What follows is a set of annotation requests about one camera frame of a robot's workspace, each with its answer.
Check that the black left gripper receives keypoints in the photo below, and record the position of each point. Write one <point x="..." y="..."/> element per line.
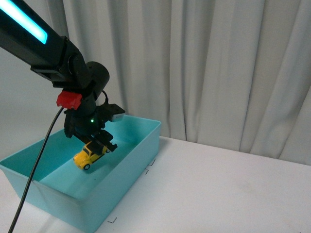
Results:
<point x="89" y="130"/>

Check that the yellow beetle toy car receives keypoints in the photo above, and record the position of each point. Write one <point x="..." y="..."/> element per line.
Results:
<point x="85" y="161"/>

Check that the red clip on left arm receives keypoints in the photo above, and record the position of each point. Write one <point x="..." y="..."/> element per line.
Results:
<point x="69" y="100"/>

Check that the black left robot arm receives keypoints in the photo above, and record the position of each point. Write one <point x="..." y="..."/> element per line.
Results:
<point x="27" y="36"/>

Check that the turquoise plastic storage bin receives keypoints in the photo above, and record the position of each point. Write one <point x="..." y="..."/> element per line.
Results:
<point x="84" y="198"/>

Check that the grey pleated curtain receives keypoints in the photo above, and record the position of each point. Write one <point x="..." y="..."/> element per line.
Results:
<point x="234" y="74"/>

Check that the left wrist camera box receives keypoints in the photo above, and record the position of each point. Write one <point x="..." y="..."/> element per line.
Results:
<point x="114" y="112"/>

